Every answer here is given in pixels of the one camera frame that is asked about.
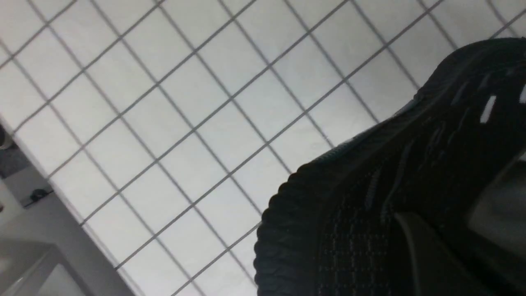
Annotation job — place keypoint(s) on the black knit sneaker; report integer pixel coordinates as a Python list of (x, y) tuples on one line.
[(430, 202)]

